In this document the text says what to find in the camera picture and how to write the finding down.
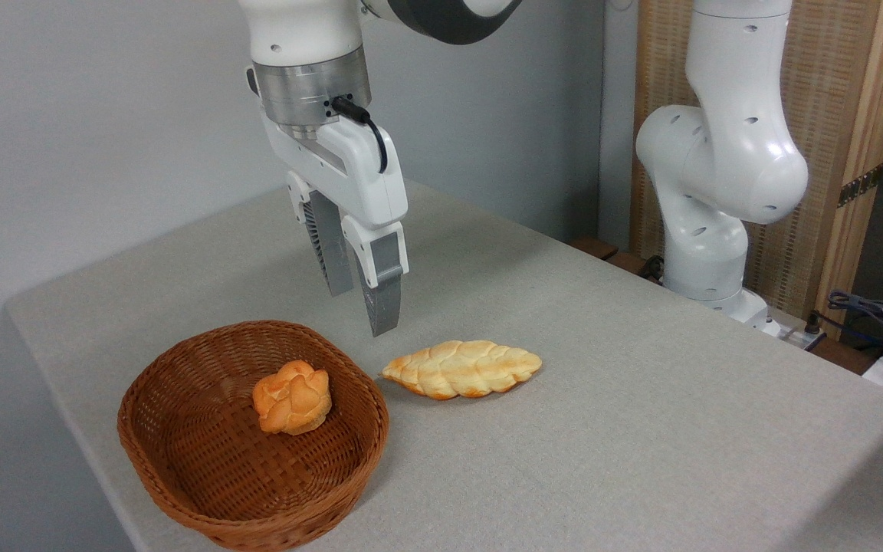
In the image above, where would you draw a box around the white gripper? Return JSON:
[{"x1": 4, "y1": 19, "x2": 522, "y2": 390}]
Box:
[{"x1": 260, "y1": 107, "x2": 410, "y2": 338}]

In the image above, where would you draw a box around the round knotted bread roll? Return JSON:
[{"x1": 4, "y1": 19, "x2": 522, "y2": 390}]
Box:
[{"x1": 252, "y1": 360, "x2": 333, "y2": 436}]

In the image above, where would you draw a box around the long braided bread loaf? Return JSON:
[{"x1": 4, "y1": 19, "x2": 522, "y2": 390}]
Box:
[{"x1": 381, "y1": 340, "x2": 543, "y2": 401}]

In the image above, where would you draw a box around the brown wicker basket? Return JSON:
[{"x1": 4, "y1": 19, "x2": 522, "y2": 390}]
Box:
[{"x1": 117, "y1": 320, "x2": 390, "y2": 552}]

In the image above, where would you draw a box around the wooden rattan folding screen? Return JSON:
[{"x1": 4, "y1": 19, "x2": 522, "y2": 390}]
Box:
[{"x1": 630, "y1": 0, "x2": 883, "y2": 323}]

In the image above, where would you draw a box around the metal screen hinge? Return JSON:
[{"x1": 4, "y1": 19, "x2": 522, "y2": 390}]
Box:
[{"x1": 837, "y1": 163, "x2": 883, "y2": 209}]

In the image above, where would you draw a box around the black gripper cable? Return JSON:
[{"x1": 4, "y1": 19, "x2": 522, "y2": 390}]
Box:
[{"x1": 331, "y1": 95, "x2": 389, "y2": 174}]

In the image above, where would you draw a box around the bundle of dark cables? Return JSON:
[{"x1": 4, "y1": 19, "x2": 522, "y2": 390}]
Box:
[{"x1": 827, "y1": 289, "x2": 883, "y2": 355}]

